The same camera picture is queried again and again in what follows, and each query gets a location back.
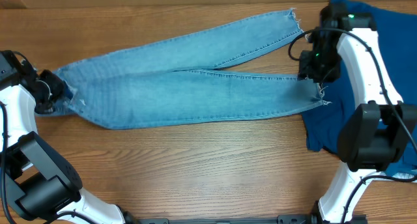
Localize light blue jeans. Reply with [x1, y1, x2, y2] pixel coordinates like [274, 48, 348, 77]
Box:
[49, 10, 324, 130]

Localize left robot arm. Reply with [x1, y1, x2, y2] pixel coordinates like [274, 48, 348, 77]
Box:
[1, 50, 137, 223]

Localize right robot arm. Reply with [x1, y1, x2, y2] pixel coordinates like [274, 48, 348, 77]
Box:
[298, 0, 416, 223]

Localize dark blue shirt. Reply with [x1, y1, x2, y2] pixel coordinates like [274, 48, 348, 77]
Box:
[301, 0, 417, 176]

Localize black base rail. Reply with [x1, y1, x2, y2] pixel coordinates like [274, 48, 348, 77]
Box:
[137, 214, 330, 224]

